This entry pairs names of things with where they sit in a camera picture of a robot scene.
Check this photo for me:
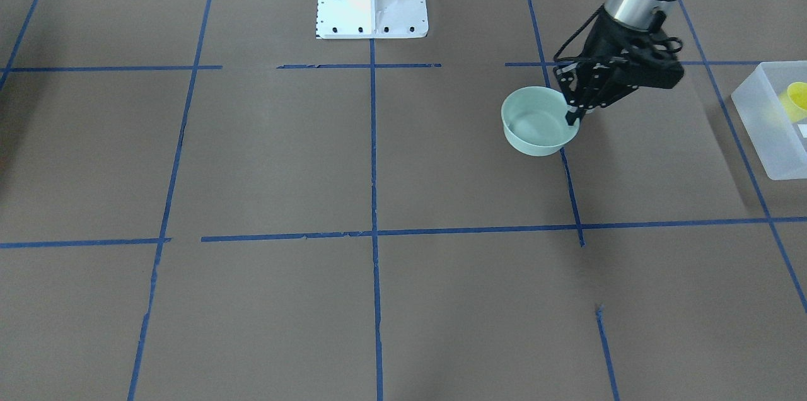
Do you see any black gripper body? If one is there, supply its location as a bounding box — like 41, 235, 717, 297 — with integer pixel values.
577, 7, 684, 105

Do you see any mint green bowl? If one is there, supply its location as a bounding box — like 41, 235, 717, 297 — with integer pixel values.
501, 87, 580, 157

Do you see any yellow plastic cup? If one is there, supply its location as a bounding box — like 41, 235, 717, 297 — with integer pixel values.
779, 81, 806, 124

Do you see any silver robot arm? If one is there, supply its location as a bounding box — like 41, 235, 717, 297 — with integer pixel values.
553, 0, 684, 126

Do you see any clear plastic storage box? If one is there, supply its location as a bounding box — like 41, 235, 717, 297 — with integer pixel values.
731, 60, 806, 180

